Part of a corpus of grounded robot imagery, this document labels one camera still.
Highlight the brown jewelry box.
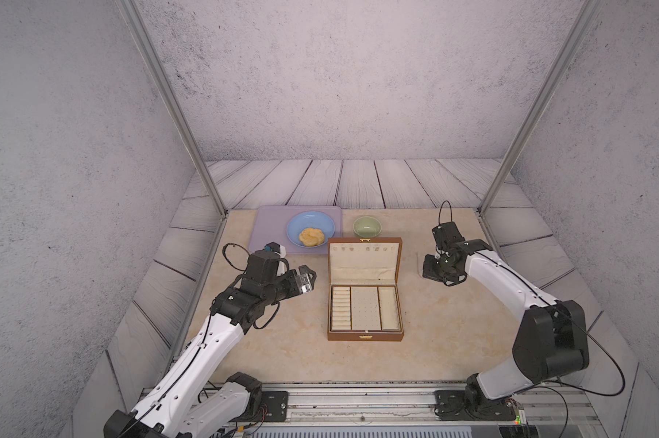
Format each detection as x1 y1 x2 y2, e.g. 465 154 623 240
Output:
327 237 404 342

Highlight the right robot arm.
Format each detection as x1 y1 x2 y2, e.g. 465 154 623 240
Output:
423 222 590 421

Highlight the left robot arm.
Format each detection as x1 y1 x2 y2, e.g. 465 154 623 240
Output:
103 243 317 437

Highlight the yellow pastry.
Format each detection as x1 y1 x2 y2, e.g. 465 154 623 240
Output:
298 227 326 247

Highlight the purple tray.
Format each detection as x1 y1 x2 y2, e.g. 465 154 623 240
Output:
247 205 342 255

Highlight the blue plate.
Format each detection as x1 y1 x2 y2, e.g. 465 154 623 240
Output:
286 211 336 249

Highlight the green bowl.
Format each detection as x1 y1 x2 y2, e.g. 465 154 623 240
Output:
352 215 382 238

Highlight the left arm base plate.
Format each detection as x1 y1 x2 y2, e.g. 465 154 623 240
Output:
233 391 289 423

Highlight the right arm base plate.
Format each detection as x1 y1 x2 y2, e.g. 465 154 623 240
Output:
435 390 517 422

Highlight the aluminium mounting rail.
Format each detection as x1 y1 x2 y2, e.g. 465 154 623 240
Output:
123 382 610 438

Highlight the left metal frame post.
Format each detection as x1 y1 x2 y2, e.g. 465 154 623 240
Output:
117 0 228 217

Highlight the metal frame post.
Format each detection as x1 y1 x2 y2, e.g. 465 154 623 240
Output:
477 0 602 217
117 0 228 217

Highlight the right metal frame post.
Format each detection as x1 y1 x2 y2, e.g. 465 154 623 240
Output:
477 0 602 217

